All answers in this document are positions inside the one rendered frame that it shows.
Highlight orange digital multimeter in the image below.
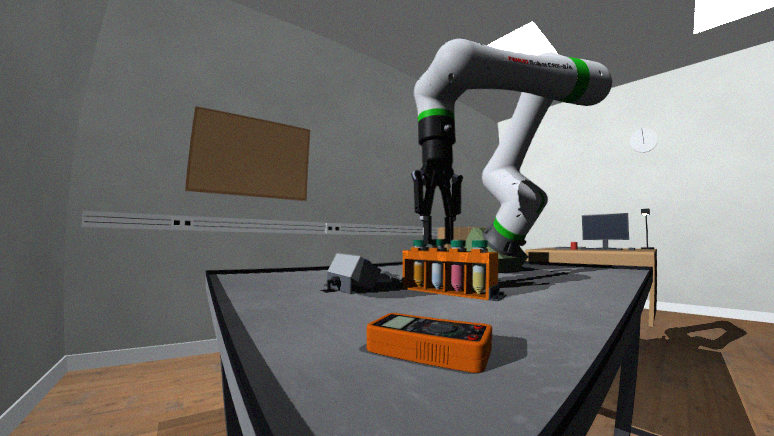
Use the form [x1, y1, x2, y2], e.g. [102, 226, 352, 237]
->
[367, 313, 492, 373]

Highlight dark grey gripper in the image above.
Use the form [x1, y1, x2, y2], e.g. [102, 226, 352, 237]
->
[411, 139, 463, 244]

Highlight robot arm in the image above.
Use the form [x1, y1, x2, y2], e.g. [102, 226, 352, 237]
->
[414, 39, 612, 256]

